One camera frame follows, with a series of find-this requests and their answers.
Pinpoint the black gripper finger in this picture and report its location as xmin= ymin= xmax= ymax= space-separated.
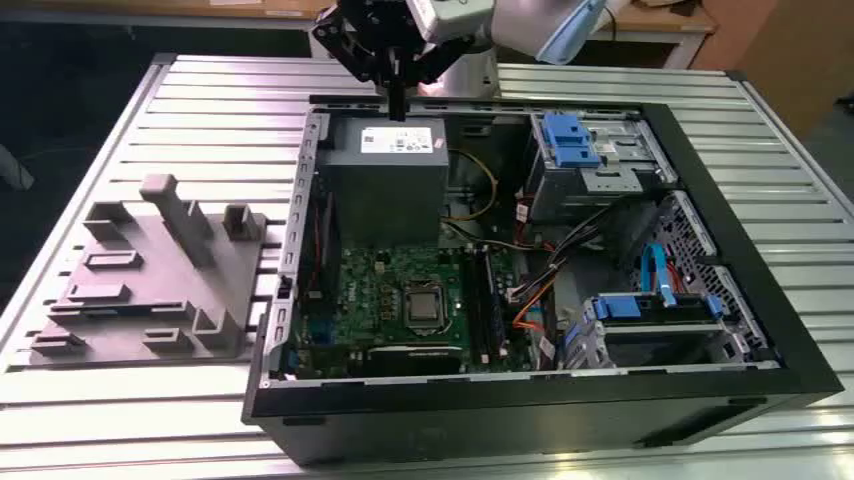
xmin=398 ymin=38 xmax=470 ymax=123
xmin=311 ymin=12 xmax=401 ymax=123

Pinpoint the black RAM slot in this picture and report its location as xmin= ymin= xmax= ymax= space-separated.
xmin=475 ymin=244 xmax=489 ymax=362
xmin=465 ymin=243 xmax=478 ymax=362

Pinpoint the pale blue teach pendant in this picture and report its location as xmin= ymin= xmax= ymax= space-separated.
xmin=535 ymin=0 xmax=613 ymax=66

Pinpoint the blue plastic drive latch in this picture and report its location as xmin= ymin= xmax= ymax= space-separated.
xmin=541 ymin=113 xmax=606 ymax=169

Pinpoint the grey power supply unit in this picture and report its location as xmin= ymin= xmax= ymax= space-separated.
xmin=318 ymin=117 xmax=450 ymax=251

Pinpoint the metal drive cage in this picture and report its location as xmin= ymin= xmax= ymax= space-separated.
xmin=526 ymin=112 xmax=675 ymax=221

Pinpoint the green motherboard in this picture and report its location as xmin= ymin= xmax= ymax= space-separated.
xmin=296 ymin=243 xmax=535 ymax=374

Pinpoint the silver CPU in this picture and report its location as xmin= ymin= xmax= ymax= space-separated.
xmin=407 ymin=292 xmax=443 ymax=321

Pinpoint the wooden cabinet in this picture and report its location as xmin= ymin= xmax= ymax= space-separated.
xmin=690 ymin=0 xmax=854 ymax=139

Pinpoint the CPU socket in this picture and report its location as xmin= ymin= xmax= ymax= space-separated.
xmin=398 ymin=283 xmax=449 ymax=337

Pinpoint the grey chair part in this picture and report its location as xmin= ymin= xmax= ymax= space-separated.
xmin=0 ymin=143 xmax=36 ymax=191

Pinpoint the hard disk in blue carrier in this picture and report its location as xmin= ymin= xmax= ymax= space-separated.
xmin=595 ymin=292 xmax=726 ymax=326

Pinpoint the grey parts rack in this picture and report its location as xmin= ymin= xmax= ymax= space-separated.
xmin=27 ymin=173 xmax=270 ymax=370

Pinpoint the black graphics card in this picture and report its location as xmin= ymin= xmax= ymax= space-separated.
xmin=286 ymin=343 xmax=463 ymax=377

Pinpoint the metal disk bay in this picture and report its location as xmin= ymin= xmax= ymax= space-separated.
xmin=557 ymin=292 xmax=782 ymax=372

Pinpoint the black open PC case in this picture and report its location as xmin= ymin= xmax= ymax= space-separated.
xmin=240 ymin=94 xmax=844 ymax=467

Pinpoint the yellow wire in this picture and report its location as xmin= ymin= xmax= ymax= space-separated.
xmin=446 ymin=148 xmax=501 ymax=222

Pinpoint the wooden desk white frame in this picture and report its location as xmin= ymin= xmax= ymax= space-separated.
xmin=0 ymin=0 xmax=719 ymax=69

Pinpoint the black cable bundle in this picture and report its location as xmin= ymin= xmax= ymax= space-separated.
xmin=506 ymin=204 xmax=615 ymax=301

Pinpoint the blue SATA cable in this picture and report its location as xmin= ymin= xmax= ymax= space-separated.
xmin=639 ymin=242 xmax=679 ymax=307

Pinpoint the orange wire bundle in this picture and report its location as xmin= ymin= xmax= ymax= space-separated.
xmin=511 ymin=299 xmax=555 ymax=331

